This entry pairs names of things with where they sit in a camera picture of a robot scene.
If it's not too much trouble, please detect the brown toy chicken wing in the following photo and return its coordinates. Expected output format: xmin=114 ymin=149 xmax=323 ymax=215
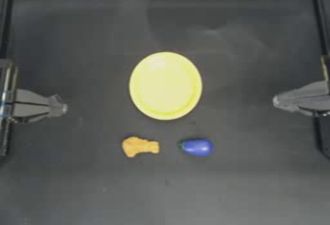
xmin=121 ymin=135 xmax=161 ymax=158

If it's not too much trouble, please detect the purple toy eggplant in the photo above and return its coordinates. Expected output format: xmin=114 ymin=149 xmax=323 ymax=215
xmin=176 ymin=137 xmax=215 ymax=157

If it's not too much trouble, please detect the yellow oval plate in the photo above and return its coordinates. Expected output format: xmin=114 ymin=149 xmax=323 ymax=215
xmin=128 ymin=51 xmax=203 ymax=121

